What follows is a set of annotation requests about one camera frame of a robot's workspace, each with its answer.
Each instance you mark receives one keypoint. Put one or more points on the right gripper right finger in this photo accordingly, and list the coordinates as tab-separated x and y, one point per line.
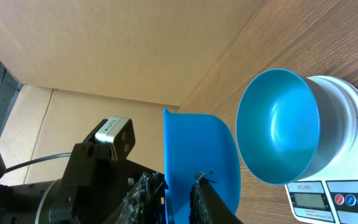
206	206

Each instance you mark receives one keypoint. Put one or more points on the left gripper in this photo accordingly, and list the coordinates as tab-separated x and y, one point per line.
93	185

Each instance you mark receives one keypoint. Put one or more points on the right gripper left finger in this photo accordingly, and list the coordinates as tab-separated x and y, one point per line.
142	204

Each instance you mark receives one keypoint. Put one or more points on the blue plastic scoop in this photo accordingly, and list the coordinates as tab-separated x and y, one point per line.
195	143

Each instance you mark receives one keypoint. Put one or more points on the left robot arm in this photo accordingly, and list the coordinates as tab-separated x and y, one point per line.
19	203

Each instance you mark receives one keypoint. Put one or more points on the teal blue bowl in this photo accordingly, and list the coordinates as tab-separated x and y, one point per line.
287	128

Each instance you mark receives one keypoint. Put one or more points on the white digital kitchen scale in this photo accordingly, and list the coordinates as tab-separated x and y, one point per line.
331	195

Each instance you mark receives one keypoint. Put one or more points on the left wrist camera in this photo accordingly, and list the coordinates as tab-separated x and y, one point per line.
116	131

